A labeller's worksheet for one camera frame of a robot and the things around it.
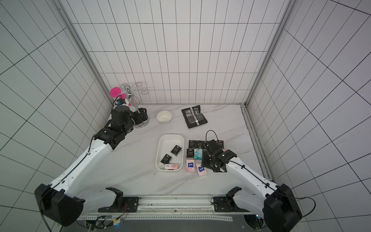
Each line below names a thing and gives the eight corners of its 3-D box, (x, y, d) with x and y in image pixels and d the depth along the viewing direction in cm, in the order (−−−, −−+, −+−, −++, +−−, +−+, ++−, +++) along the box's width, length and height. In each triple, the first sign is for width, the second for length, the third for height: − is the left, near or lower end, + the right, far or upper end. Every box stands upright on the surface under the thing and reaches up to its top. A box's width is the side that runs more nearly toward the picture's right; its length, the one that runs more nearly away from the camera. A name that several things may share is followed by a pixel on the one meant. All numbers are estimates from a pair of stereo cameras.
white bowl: (156, 125, 108) (155, 121, 104) (158, 115, 115) (157, 110, 111) (171, 125, 108) (170, 121, 104) (172, 115, 115) (171, 110, 111)
